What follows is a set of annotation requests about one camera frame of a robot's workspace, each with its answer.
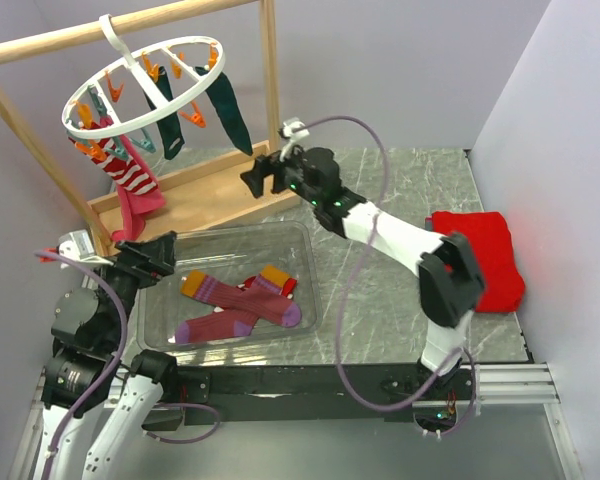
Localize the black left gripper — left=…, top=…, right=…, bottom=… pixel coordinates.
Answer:
left=80, top=229, right=176, bottom=346

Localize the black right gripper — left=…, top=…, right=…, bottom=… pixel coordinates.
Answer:
left=240, top=141, right=321, bottom=207

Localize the red white striped sock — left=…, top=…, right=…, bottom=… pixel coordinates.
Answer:
left=237, top=275, right=297, bottom=299
left=69, top=135, right=159, bottom=197

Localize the dark teal sock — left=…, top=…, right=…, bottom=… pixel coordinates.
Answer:
left=205, top=72, right=253, bottom=156
left=156, top=66, right=185, bottom=160

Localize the purple sock with orange cuff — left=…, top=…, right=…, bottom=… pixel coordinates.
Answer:
left=180, top=270, right=302, bottom=328

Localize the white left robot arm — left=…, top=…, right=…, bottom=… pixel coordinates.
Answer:
left=33, top=230, right=221, bottom=479

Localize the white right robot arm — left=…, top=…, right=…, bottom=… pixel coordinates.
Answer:
left=241, top=146, right=486, bottom=399

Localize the white round sock hanger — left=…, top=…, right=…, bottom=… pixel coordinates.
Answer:
left=61, top=14, right=226, bottom=140

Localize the wooden drying rack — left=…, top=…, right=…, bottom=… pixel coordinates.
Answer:
left=0, top=0, right=300, bottom=253

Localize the pink sock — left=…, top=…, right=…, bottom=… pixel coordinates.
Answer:
left=110, top=149, right=167, bottom=242

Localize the clear plastic bin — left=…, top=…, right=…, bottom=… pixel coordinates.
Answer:
left=134, top=221, right=323, bottom=352

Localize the folded red cloth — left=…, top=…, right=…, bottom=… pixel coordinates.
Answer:
left=425, top=211, right=525, bottom=314

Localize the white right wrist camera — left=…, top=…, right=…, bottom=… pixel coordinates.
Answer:
left=278, top=117, right=310, bottom=162

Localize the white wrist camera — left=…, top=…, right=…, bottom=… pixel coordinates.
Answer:
left=278, top=117, right=310, bottom=162
left=44, top=229, right=99, bottom=265

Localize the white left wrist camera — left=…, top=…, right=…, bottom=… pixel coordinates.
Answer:
left=44, top=229, right=99, bottom=265

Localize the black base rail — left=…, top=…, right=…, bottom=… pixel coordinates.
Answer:
left=179, top=363, right=472, bottom=423

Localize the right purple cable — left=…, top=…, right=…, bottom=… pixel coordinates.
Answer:
left=299, top=115, right=479, bottom=441

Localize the aluminium frame rail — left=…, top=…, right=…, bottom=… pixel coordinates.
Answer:
left=476, top=363, right=560, bottom=405

